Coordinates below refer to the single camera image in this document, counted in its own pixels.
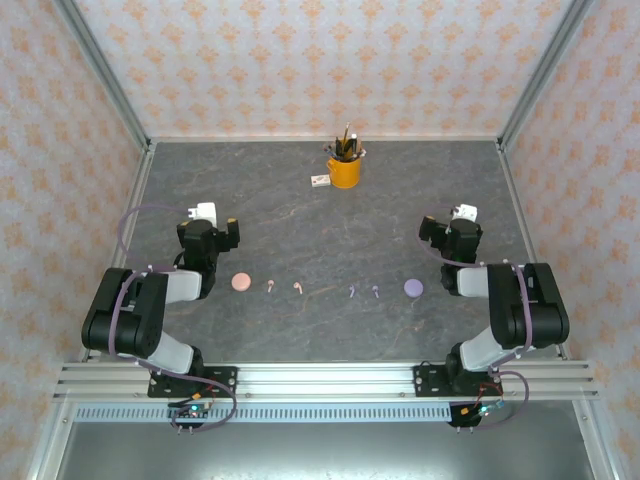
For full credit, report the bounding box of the yellow pen cup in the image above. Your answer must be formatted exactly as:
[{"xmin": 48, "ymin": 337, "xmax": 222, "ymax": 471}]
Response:
[{"xmin": 326, "ymin": 152, "xmax": 363, "ymax": 190}]

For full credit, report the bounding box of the small green circuit board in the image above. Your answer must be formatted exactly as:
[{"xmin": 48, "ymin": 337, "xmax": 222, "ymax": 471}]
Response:
[
  {"xmin": 462, "ymin": 402, "xmax": 506, "ymax": 419},
  {"xmin": 167, "ymin": 399, "xmax": 216, "ymax": 419}
]

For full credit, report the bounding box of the grey metal panel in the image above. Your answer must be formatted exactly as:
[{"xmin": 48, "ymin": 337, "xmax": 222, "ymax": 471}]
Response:
[{"xmin": 29, "ymin": 422, "xmax": 611, "ymax": 480}]

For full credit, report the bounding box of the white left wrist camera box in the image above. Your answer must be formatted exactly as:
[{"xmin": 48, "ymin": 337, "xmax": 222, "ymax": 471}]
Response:
[{"xmin": 196, "ymin": 201, "xmax": 220, "ymax": 227}]

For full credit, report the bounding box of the aluminium table edge rail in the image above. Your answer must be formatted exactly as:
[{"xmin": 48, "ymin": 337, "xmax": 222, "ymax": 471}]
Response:
[
  {"xmin": 498, "ymin": 143, "xmax": 572, "ymax": 360},
  {"xmin": 79, "ymin": 144, "xmax": 157, "ymax": 362}
]

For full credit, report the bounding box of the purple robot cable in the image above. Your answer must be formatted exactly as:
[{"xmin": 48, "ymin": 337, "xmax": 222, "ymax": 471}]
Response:
[
  {"xmin": 108, "ymin": 203, "xmax": 237, "ymax": 435},
  {"xmin": 417, "ymin": 203, "xmax": 532, "ymax": 432}
]

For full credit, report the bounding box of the long aluminium table rail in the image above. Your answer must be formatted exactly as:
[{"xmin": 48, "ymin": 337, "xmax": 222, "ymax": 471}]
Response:
[{"xmin": 149, "ymin": 134, "xmax": 501, "ymax": 144}]

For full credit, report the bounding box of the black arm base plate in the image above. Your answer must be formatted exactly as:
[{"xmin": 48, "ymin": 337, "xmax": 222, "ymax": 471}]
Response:
[
  {"xmin": 413, "ymin": 364, "xmax": 503, "ymax": 399},
  {"xmin": 147, "ymin": 366, "xmax": 239, "ymax": 399}
]

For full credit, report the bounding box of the aluminium frame post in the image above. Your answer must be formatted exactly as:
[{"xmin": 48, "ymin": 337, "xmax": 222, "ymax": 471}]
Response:
[
  {"xmin": 496, "ymin": 0, "xmax": 600, "ymax": 151},
  {"xmin": 52, "ymin": 0, "xmax": 154, "ymax": 154}
]

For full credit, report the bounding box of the aluminium mounting rail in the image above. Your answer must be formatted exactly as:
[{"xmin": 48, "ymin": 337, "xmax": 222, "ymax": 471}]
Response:
[{"xmin": 52, "ymin": 362, "xmax": 600, "ymax": 402}]

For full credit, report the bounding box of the grey slotted cable duct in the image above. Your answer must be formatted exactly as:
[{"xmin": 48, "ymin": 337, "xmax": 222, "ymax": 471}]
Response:
[{"xmin": 73, "ymin": 405, "xmax": 454, "ymax": 424}]

